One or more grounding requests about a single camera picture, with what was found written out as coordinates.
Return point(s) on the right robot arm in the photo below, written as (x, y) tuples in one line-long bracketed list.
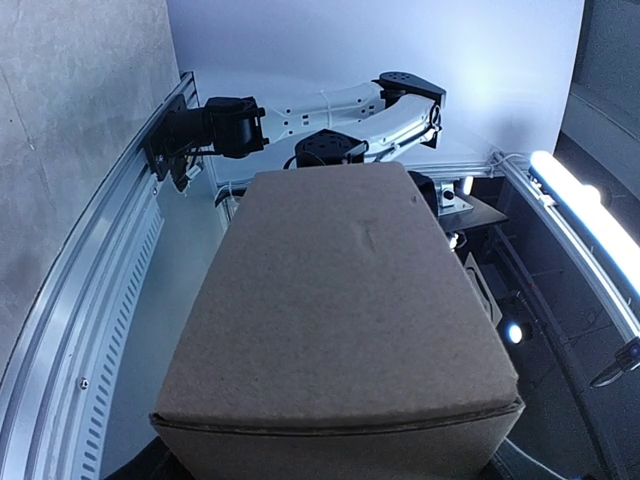
[(375, 121)]

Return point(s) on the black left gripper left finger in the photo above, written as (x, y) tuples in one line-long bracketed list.
[(154, 462)]

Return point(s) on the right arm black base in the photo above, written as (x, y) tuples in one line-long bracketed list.
[(225, 126)]

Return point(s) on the overhead aluminium frame rail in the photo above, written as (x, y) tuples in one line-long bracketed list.
[(516, 168)]

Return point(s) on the bright light bar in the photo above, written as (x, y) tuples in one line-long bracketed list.
[(602, 225)]

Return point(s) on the brown cardboard box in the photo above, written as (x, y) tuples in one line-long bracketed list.
[(337, 336)]

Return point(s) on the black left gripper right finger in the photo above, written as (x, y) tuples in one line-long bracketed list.
[(510, 462)]

